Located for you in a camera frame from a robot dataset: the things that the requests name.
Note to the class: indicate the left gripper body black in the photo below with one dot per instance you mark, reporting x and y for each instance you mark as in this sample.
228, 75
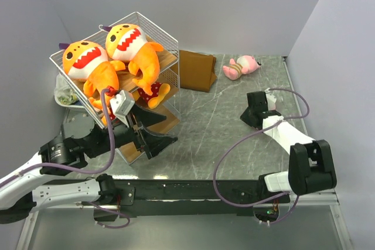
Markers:
123, 134

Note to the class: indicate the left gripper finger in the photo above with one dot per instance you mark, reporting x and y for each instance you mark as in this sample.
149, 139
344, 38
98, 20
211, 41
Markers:
142, 117
156, 142

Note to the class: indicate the yellow plush polka-dot dress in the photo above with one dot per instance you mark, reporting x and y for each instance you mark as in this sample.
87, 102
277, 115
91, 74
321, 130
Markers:
111, 117

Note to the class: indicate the yellow plush red dress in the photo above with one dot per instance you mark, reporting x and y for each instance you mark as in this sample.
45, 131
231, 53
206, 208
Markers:
159, 92

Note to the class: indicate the orange shark plush small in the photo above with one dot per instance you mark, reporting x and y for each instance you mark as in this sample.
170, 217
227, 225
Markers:
128, 42

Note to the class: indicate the large orange shark plush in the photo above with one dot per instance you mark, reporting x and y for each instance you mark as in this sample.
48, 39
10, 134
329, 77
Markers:
88, 62

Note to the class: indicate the pink striped plush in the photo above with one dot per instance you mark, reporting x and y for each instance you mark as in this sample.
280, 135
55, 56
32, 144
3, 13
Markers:
243, 65

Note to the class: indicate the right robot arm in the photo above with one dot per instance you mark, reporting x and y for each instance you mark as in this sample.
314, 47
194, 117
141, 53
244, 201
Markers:
310, 169

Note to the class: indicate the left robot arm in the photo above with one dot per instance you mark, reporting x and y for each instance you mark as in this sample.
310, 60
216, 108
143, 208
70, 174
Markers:
26, 190

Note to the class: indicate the brown folded cloth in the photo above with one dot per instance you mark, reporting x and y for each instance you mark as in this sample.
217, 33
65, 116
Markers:
196, 71

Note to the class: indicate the white basin with bag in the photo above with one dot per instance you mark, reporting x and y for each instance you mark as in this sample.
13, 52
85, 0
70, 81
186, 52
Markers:
65, 96

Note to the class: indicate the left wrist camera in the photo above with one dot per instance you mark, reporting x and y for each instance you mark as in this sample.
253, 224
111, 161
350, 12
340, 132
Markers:
121, 103

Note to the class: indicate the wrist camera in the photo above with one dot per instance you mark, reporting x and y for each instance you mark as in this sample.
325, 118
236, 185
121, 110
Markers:
121, 103
271, 100

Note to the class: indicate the white wire wooden shelf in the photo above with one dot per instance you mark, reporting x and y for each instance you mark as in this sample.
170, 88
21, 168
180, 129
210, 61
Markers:
169, 62

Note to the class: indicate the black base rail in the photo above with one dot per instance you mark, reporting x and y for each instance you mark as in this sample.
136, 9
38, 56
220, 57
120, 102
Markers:
185, 197

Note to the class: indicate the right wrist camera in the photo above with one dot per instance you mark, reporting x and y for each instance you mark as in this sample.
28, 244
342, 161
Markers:
271, 100

